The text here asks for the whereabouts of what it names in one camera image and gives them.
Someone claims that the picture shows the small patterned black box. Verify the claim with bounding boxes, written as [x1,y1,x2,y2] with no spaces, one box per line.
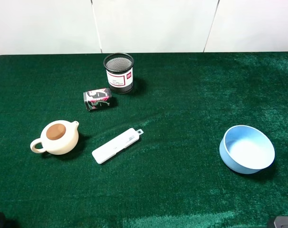
[83,88,112,111]

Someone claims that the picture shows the light blue bowl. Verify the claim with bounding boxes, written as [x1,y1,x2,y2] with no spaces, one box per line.
[219,125,275,174]

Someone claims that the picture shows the green velvet table cloth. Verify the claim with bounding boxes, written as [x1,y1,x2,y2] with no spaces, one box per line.
[0,52,288,228]

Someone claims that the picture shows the black mesh pen cup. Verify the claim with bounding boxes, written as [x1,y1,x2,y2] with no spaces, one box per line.
[103,53,134,94]

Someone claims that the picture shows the grey device bottom right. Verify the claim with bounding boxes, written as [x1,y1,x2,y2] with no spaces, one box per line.
[267,216,288,228]

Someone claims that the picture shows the cream ceramic teapot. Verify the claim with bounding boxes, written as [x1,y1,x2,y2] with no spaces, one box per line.
[30,120,79,155]

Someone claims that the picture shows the white plastic flat case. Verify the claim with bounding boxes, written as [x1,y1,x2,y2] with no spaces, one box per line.
[92,128,144,164]

